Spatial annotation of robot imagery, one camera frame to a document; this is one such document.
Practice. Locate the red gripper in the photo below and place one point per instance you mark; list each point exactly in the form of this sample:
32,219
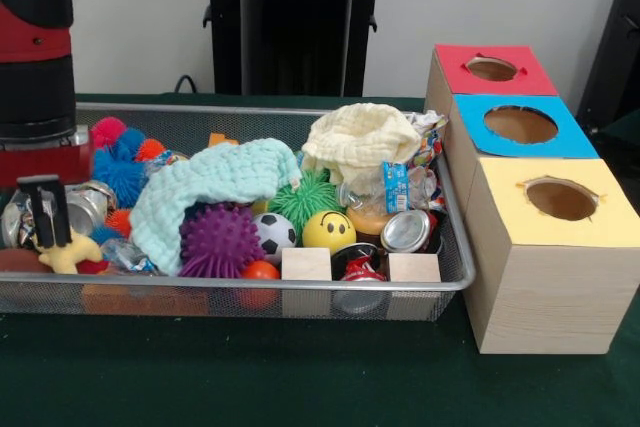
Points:
50,164

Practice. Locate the yellow plush duck toy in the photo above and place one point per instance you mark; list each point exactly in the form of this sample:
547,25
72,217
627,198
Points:
70,254

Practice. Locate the mint green cloth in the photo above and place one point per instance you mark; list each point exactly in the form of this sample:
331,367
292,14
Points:
210,177

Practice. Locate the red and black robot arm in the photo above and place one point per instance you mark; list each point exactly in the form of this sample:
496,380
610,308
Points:
35,87

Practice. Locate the metal mesh bin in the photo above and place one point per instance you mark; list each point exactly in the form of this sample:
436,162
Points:
150,304

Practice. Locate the blue puffer ball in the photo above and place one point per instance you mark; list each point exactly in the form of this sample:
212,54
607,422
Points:
117,169

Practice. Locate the purple spiky ball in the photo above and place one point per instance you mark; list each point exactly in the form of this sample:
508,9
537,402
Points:
220,242

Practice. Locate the small soccer ball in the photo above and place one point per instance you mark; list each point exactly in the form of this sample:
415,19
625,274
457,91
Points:
272,237

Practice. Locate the green spiky ball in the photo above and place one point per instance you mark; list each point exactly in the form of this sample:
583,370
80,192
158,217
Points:
305,202

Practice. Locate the plain wooden cube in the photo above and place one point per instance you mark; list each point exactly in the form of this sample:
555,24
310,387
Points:
413,268
306,264

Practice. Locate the yellow smiley ball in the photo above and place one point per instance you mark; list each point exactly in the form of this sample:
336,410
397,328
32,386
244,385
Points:
328,234

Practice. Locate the dark green table cloth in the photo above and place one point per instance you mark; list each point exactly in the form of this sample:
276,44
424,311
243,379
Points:
300,377

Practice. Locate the cream yellow cloth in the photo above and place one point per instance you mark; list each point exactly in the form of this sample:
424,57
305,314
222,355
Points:
355,139

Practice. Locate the green cloth side table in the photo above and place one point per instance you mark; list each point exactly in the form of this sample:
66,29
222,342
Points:
625,134

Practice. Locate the black upright panel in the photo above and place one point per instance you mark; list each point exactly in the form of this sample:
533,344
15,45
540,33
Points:
615,47

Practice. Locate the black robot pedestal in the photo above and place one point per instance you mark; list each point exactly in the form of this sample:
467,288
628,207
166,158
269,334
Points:
300,47

